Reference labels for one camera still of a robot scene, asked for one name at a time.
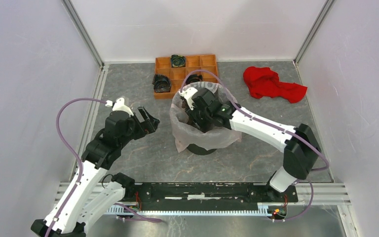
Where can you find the aluminium frame post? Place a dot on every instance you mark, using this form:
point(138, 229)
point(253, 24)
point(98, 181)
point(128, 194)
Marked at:
point(72, 12)
point(328, 4)

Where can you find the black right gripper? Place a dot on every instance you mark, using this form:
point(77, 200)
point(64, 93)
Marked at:
point(192, 114)

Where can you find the rolled dark belt green yellow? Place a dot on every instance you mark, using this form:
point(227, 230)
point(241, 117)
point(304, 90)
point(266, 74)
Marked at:
point(178, 61)

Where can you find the rolled black belt orange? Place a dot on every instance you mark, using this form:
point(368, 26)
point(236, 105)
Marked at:
point(194, 78)

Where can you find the orange wooden compartment tray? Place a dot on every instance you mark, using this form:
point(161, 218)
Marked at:
point(176, 75)

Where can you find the aluminium frame post left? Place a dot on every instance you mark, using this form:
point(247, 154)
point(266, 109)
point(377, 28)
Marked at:
point(72, 12)

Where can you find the pink plastic trash bag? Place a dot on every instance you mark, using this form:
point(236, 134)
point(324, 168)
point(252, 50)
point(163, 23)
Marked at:
point(189, 134)

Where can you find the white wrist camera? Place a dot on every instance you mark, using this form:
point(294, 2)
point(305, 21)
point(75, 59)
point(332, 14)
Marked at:
point(188, 96)
point(120, 104)

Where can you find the black plastic trash bin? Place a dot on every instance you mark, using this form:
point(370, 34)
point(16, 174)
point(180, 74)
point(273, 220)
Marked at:
point(197, 150)

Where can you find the slotted white cable duct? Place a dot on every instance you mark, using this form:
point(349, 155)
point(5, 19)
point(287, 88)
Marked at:
point(262, 210)

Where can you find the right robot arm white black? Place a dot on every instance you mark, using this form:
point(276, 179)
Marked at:
point(297, 144)

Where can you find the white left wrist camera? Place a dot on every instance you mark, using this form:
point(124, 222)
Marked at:
point(120, 104)

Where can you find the rolled dark belt left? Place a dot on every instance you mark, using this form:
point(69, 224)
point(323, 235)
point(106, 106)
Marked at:
point(161, 83)

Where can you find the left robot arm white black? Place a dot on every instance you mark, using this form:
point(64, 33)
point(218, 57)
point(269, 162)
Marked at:
point(74, 216)

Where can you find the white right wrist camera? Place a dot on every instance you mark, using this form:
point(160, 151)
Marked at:
point(188, 96)

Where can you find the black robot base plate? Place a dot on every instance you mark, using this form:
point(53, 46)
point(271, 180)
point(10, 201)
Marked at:
point(193, 196)

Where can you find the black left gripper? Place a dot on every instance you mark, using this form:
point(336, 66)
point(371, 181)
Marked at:
point(143, 126)

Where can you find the red cloth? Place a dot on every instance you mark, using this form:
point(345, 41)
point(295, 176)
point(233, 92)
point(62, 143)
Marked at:
point(264, 82)

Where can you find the aluminium frame post right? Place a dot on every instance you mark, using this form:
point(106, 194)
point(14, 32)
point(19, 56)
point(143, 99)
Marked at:
point(328, 4)

